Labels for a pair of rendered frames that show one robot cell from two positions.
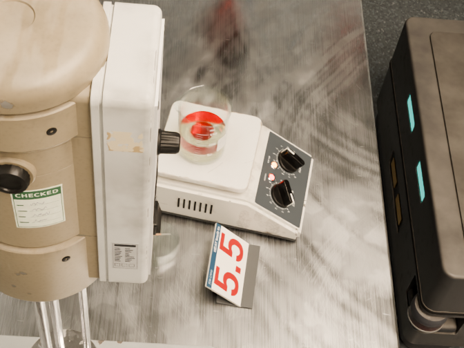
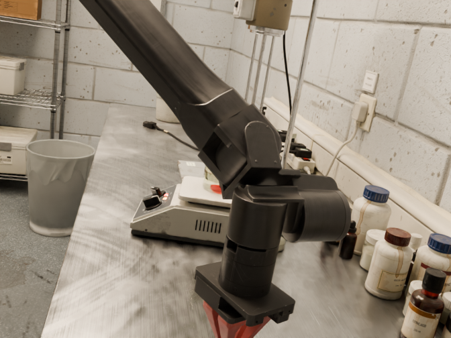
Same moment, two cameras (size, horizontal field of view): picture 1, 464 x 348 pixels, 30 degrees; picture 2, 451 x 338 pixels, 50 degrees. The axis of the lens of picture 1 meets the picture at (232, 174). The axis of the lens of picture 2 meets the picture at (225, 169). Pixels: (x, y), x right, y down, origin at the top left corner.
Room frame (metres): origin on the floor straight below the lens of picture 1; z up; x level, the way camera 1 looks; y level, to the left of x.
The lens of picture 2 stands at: (1.53, -0.03, 1.14)
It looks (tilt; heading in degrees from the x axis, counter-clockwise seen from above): 17 degrees down; 175
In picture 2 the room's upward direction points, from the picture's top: 9 degrees clockwise
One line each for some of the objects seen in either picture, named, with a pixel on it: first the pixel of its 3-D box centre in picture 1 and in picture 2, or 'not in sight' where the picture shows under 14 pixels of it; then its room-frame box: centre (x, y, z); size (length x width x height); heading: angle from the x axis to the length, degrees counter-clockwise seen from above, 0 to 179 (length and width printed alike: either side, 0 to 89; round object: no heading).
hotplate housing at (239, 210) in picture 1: (226, 170); (195, 210); (0.67, 0.01, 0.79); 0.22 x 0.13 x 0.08; 87
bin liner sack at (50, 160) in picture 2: not in sight; (59, 187); (-0.84, -0.63, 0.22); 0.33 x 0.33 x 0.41
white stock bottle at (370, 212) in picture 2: not in sight; (369, 220); (0.67, 0.35, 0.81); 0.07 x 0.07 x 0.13
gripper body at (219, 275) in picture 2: not in sight; (246, 268); (1.06, 0.06, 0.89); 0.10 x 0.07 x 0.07; 34
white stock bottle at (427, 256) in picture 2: not in sight; (433, 270); (0.84, 0.40, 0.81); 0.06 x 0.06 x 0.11
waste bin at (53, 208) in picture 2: not in sight; (58, 188); (-0.84, -0.63, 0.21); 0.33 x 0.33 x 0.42
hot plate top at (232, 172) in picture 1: (208, 145); (212, 191); (0.67, 0.03, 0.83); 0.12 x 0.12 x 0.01; 87
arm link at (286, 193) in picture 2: not in sight; (262, 216); (1.06, 0.06, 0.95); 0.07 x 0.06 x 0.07; 109
